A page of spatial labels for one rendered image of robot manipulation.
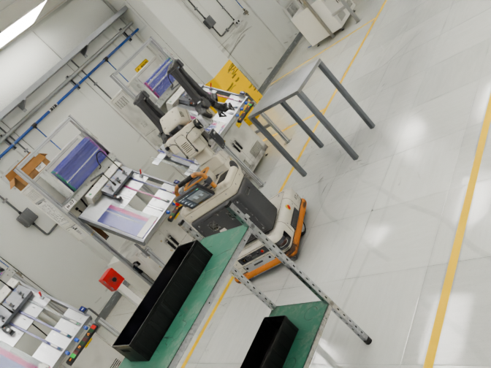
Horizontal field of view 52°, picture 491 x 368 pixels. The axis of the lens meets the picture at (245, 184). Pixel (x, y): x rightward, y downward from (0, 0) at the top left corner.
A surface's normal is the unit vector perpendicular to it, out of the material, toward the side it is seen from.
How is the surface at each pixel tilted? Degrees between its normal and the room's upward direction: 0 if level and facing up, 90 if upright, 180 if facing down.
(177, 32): 90
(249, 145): 90
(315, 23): 90
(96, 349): 90
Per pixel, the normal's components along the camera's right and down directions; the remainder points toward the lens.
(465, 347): -0.67, -0.68
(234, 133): 0.61, -0.26
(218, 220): -0.22, 0.57
